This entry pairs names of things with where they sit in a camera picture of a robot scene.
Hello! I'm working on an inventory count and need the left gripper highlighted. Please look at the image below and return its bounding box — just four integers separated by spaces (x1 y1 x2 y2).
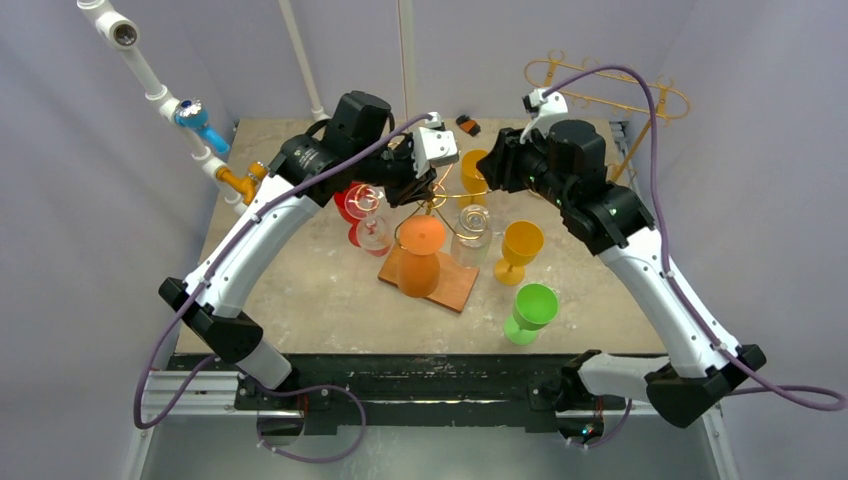
352 131 436 207

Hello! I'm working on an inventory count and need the orange wine glass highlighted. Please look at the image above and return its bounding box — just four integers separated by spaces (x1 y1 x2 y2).
397 215 446 298

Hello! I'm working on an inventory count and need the clear ribbed wine glass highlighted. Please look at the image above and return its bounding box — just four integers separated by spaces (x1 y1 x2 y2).
357 185 392 257

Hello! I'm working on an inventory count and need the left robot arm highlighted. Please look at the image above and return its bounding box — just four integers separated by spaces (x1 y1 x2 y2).
158 90 455 409

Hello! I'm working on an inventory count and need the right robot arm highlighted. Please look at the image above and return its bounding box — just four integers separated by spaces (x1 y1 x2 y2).
477 120 766 428

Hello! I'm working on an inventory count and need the yellow wine glass back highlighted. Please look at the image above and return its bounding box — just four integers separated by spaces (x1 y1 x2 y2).
458 149 488 208

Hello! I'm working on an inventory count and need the yellow wine glass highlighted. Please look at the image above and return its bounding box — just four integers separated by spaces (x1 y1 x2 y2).
458 149 488 208
493 220 545 286

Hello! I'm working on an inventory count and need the red wine glass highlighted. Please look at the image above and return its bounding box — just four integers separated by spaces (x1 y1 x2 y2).
333 182 373 248

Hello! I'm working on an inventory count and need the yellow wine glass front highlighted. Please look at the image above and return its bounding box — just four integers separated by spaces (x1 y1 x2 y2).
493 220 545 286

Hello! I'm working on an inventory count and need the green wine glass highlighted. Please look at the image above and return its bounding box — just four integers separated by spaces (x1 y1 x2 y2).
503 283 559 346

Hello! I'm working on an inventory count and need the black orange small clip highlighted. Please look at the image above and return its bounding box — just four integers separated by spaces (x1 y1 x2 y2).
455 115 481 137

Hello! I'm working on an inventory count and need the orange pipe fitting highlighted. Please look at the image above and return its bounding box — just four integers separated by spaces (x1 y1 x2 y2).
215 162 269 205

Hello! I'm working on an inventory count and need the white pole red stripe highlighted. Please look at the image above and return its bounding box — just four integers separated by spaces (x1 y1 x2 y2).
396 0 418 117

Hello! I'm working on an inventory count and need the blue valve on pipe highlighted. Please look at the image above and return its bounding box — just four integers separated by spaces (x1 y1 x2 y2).
174 99 230 154

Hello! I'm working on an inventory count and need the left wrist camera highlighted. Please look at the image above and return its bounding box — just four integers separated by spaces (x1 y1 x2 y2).
412 112 459 179

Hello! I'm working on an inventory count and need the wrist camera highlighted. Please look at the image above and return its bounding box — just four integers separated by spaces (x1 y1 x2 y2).
412 112 459 179
519 88 569 144

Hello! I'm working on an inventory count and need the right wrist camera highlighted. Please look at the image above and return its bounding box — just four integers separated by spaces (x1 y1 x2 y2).
519 88 569 144

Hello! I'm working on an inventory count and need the gold wire bottle rack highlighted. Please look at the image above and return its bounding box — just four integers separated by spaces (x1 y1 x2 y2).
523 49 692 187

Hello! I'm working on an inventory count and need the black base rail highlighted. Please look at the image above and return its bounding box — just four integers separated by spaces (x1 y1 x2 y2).
165 352 627 439

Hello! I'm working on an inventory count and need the white PVC pipe frame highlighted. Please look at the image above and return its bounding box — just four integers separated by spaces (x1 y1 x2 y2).
76 0 329 217

